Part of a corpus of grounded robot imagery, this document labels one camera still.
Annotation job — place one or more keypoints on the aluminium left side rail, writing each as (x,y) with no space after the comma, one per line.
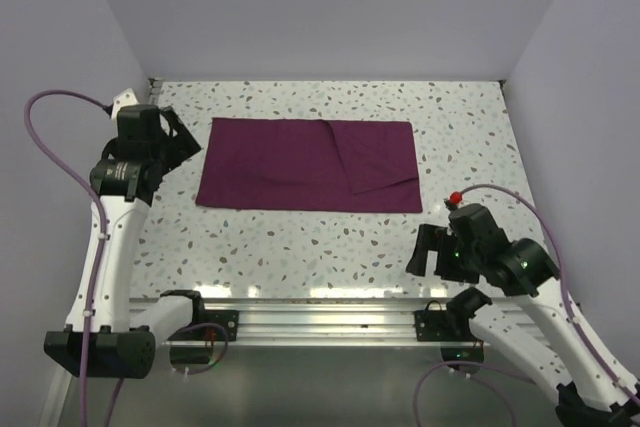
(126,190)

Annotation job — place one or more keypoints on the aluminium rail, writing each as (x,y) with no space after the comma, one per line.
(289,323)
(126,190)

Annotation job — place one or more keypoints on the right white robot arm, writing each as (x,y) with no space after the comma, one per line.
(516,302)

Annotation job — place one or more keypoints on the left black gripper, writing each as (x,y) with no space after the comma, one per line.
(180,146)

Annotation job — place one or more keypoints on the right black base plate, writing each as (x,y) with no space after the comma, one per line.
(436,323)

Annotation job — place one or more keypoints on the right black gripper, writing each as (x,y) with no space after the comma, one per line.
(428,238)

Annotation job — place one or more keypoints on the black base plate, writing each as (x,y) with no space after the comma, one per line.
(436,323)
(215,325)

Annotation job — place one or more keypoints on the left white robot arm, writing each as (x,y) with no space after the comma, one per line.
(100,338)

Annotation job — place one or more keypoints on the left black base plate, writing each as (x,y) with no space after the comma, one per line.
(215,325)

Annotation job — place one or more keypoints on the aluminium front rail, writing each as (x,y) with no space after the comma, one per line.
(289,323)

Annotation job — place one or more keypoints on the purple cloth wrap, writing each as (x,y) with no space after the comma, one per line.
(311,165)

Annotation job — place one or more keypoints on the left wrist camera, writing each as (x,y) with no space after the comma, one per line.
(125,98)

